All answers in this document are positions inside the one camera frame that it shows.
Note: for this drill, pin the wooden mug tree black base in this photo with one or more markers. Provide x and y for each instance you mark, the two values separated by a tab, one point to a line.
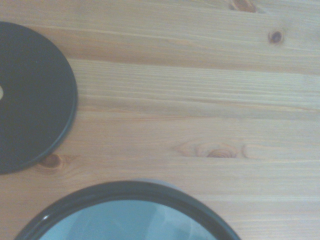
35	100

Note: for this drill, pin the black rimmed blue mug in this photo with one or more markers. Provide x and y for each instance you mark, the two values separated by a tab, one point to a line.
130	220

